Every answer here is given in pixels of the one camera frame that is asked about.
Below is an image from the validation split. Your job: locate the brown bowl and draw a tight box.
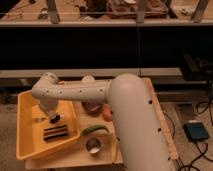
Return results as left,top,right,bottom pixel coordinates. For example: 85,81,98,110
82,102,102,116

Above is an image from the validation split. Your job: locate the wooden toy kitchen table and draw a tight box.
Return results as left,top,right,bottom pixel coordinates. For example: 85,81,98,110
26,75,178,171

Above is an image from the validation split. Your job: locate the orange toy fruit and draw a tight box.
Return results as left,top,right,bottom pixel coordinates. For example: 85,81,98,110
102,105,112,122

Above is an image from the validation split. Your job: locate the black cable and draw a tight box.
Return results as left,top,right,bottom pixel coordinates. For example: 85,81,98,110
163,99,213,171

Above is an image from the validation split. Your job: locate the green cucumber toy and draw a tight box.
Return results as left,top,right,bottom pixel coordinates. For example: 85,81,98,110
81,125,109,136

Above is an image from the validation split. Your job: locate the yellow plastic tray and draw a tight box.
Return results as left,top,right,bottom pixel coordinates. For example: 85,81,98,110
16,90,80,160

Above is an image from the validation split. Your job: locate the small metal cup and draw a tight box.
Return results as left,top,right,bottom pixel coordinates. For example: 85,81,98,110
86,138,101,155

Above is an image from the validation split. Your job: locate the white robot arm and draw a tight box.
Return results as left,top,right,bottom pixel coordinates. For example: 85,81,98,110
31,72,175,171

